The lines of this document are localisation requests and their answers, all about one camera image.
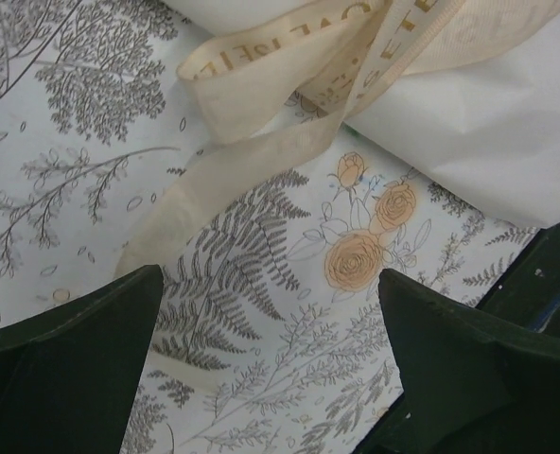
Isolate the floral patterned table mat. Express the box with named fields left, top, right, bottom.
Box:
left=0, top=1, right=534, bottom=453

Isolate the cream printed ribbon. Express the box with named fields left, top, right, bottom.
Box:
left=114, top=0, right=468, bottom=280

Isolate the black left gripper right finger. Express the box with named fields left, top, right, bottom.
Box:
left=379, top=270, right=560, bottom=453

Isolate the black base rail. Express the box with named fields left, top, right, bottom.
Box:
left=478, top=223, right=560, bottom=339

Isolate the white paper bouquet wrap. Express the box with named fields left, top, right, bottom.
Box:
left=171, top=1, right=560, bottom=228

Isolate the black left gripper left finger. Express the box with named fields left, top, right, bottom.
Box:
left=0, top=266, right=163, bottom=453

